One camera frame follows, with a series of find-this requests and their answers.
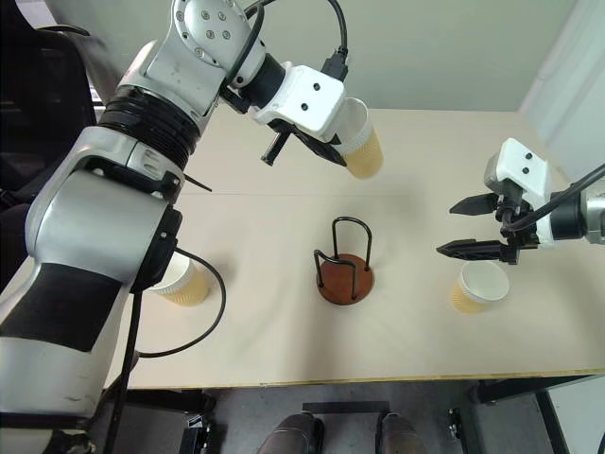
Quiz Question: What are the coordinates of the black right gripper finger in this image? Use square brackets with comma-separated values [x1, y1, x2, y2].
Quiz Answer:
[449, 190, 498, 218]
[435, 238, 508, 262]

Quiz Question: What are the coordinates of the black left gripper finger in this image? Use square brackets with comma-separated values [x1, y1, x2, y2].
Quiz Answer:
[293, 125, 349, 167]
[259, 130, 291, 167]

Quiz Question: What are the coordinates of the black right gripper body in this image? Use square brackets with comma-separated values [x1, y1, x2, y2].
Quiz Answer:
[489, 180, 541, 266]

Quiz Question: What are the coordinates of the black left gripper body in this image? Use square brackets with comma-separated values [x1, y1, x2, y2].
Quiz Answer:
[266, 118, 308, 145]

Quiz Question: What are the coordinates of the tan ribbed paper cup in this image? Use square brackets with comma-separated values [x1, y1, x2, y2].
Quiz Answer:
[450, 260, 511, 316]
[147, 252, 212, 308]
[337, 96, 386, 182]

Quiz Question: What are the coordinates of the dark rounded shape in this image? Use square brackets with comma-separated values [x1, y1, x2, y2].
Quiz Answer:
[256, 410, 326, 454]
[376, 411, 427, 454]

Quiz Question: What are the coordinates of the black chair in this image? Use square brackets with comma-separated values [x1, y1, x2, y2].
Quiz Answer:
[0, 0, 98, 294]

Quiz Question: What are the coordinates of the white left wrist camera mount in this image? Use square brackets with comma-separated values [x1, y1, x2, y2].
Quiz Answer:
[249, 62, 347, 146]

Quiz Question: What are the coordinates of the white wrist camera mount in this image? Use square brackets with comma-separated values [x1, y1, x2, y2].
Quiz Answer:
[482, 137, 563, 250]
[249, 62, 347, 146]

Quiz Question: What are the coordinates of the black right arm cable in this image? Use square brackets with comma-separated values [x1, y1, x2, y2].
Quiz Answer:
[499, 163, 605, 238]

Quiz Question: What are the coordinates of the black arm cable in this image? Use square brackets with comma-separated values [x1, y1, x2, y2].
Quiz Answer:
[102, 245, 228, 454]
[499, 163, 605, 238]
[227, 0, 351, 87]

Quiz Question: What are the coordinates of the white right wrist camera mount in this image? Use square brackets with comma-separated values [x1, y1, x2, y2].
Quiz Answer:
[482, 137, 563, 250]

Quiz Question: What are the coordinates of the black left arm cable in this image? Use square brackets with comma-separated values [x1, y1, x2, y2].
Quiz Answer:
[102, 245, 228, 454]
[227, 0, 351, 87]

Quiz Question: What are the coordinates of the wire cup holder wooden base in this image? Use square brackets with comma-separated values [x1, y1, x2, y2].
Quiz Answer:
[312, 216, 376, 306]

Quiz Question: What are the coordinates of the black table frame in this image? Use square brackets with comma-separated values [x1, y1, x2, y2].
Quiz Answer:
[101, 375, 597, 454]

